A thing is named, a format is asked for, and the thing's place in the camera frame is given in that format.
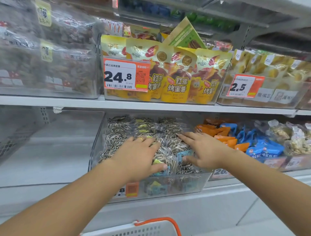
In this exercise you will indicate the stack of yellow snack bags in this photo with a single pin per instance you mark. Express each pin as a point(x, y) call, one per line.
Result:
point(175, 90)

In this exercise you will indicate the person's right hand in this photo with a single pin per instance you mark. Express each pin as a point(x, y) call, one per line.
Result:
point(209, 153)

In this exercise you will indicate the sunflower seed packets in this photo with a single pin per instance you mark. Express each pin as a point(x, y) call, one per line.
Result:
point(116, 131)

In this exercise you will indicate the clear bin of nut bags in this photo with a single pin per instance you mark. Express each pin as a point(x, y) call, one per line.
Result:
point(68, 68)

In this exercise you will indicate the white orange shopping basket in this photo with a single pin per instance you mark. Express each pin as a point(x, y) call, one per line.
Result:
point(145, 229)

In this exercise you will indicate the orange white price tag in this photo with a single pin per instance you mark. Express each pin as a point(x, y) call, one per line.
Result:
point(274, 162)
point(295, 162)
point(220, 173)
point(239, 86)
point(119, 75)
point(132, 189)

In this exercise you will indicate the bin of yellow snacks 2.5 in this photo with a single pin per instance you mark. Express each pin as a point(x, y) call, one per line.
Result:
point(272, 70)

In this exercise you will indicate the green beige snack bag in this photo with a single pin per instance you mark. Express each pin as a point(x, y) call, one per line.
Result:
point(184, 34)

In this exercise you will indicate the empty clear plastic bin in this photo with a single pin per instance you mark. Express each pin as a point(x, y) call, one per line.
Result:
point(48, 150)

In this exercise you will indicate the person's right forearm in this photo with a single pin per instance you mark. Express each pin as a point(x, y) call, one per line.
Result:
point(267, 184)

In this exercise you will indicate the white store shelf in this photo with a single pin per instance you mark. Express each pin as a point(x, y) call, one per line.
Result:
point(145, 104)

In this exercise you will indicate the white paper scrap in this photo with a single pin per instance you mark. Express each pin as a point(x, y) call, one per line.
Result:
point(57, 109)

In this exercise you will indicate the person's left hand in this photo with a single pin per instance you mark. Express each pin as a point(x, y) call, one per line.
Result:
point(136, 160)

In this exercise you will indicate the pile of white popcorn bags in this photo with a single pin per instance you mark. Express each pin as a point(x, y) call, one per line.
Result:
point(296, 143)

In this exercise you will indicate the orange and blue snack packets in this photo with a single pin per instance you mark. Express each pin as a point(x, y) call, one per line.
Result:
point(243, 167)

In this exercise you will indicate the person's left forearm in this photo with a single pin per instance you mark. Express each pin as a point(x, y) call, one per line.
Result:
point(60, 206)

